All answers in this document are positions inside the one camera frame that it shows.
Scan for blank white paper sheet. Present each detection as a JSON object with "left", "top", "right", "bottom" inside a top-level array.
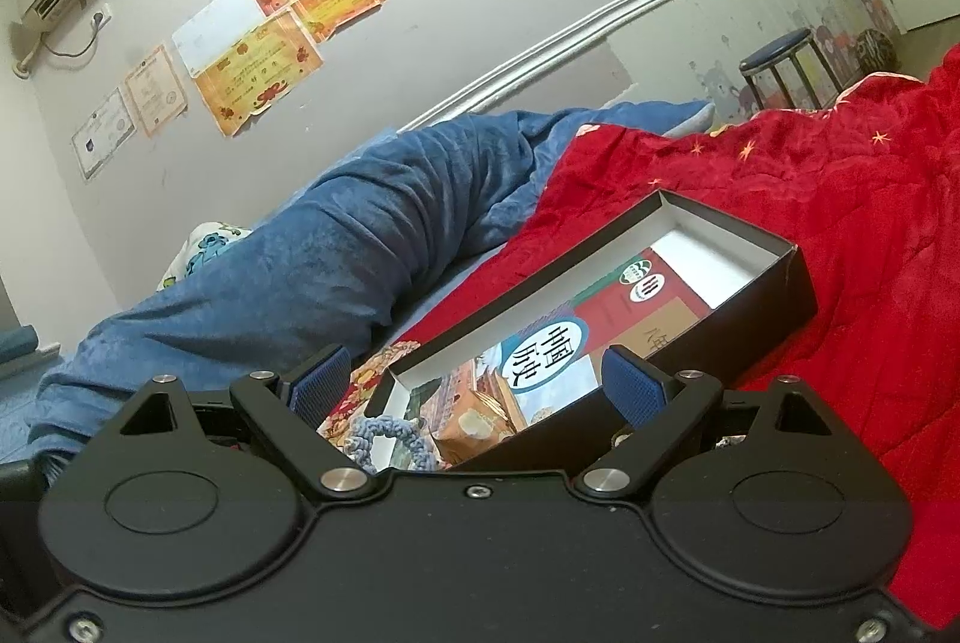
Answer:
[{"left": 171, "top": 0, "right": 260, "bottom": 82}]

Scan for red printed blanket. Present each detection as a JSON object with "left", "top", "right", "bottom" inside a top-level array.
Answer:
[{"left": 319, "top": 65, "right": 960, "bottom": 614}]

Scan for floral print pillow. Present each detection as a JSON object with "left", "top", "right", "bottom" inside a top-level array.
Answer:
[{"left": 156, "top": 221, "right": 252, "bottom": 293}]

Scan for cartoon wall stickers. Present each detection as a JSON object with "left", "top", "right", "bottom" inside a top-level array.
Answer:
[{"left": 690, "top": 0, "right": 897, "bottom": 115}]

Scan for white bordered certificate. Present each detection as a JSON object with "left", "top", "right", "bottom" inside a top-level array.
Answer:
[{"left": 71, "top": 86, "right": 137, "bottom": 181}]

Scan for round blue stool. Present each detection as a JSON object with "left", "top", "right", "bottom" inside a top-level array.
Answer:
[{"left": 739, "top": 29, "right": 845, "bottom": 112}]

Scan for pale bordered certificate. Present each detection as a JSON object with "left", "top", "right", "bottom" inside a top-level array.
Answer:
[{"left": 124, "top": 43, "right": 188, "bottom": 136}]

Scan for blue plush blanket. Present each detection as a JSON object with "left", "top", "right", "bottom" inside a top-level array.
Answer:
[{"left": 26, "top": 99, "right": 713, "bottom": 486}]

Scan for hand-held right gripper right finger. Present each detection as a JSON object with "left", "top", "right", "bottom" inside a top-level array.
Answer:
[{"left": 571, "top": 345, "right": 830, "bottom": 501}]

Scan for dark spotted bag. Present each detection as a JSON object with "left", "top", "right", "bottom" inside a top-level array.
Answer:
[{"left": 855, "top": 29, "right": 901, "bottom": 78}]

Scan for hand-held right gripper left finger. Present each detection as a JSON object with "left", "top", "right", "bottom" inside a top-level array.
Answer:
[{"left": 118, "top": 345, "right": 374, "bottom": 501}]

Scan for air conditioner power cable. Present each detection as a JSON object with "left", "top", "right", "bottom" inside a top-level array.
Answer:
[{"left": 11, "top": 17, "right": 102, "bottom": 78}]

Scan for pale braided yarn ring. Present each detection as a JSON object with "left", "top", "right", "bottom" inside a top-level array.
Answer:
[{"left": 341, "top": 414, "right": 445, "bottom": 473}]

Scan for large yellow certificate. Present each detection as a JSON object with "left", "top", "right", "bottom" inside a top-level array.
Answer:
[{"left": 193, "top": 9, "right": 325, "bottom": 138}]

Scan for black cardboard box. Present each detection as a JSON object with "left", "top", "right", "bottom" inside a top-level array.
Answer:
[{"left": 367, "top": 187, "right": 818, "bottom": 473}]

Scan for red and yellow certificate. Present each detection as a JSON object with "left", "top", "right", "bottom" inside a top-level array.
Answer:
[{"left": 291, "top": 0, "right": 388, "bottom": 43}]

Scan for light blue bed sheet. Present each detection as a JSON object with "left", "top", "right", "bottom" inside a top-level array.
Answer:
[{"left": 0, "top": 253, "right": 526, "bottom": 464}]

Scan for brown snack packet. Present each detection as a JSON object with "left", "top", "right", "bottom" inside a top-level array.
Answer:
[{"left": 435, "top": 388, "right": 520, "bottom": 460}]

